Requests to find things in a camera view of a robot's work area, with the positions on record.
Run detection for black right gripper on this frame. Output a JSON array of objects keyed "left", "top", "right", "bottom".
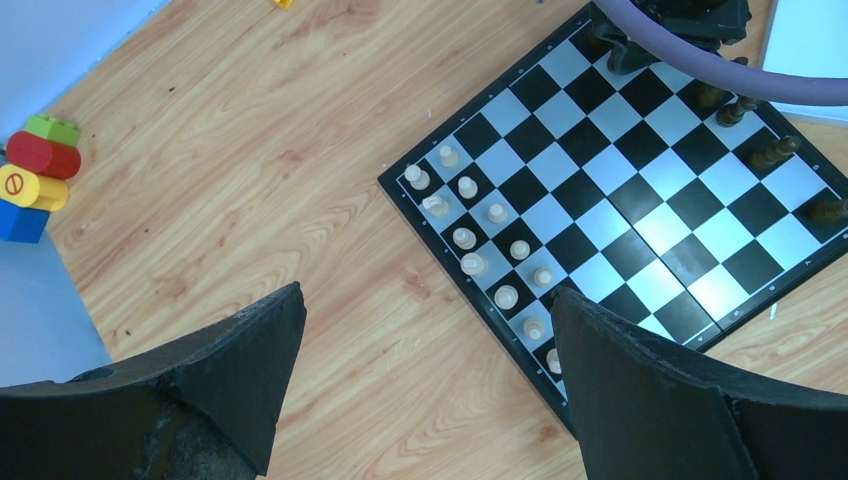
[{"left": 589, "top": 0, "right": 752, "bottom": 75}]

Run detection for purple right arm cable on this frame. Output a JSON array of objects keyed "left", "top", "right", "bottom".
[{"left": 592, "top": 0, "right": 848, "bottom": 107}]

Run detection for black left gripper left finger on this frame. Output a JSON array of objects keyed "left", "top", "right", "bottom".
[{"left": 1, "top": 282, "right": 307, "bottom": 479}]

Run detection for white chess pawn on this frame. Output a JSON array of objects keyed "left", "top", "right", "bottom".
[{"left": 438, "top": 145, "right": 459, "bottom": 168}]

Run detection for red cylinder block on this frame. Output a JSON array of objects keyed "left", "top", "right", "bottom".
[{"left": 5, "top": 131, "right": 81, "bottom": 180}]

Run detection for black white chess board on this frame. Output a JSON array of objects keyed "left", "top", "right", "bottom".
[{"left": 379, "top": 8, "right": 847, "bottom": 424}]

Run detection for blue cube block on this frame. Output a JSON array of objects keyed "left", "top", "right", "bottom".
[{"left": 0, "top": 200, "right": 50, "bottom": 244}]

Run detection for brown chess piece crossed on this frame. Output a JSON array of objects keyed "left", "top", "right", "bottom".
[{"left": 695, "top": 82, "right": 726, "bottom": 109}]

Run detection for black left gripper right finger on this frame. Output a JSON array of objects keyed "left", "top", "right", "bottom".
[{"left": 551, "top": 287, "right": 847, "bottom": 479}]

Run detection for white chess rook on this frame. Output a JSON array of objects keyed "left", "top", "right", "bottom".
[{"left": 404, "top": 164, "right": 431, "bottom": 191}]

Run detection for brown chess piece long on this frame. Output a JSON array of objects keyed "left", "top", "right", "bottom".
[{"left": 715, "top": 95, "right": 761, "bottom": 128}]

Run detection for yellow cylinder block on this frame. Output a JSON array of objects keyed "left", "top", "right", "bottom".
[{"left": 1, "top": 163, "right": 70, "bottom": 212}]

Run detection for green lego brick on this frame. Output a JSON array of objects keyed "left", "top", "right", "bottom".
[{"left": 24, "top": 114, "right": 81, "bottom": 147}]

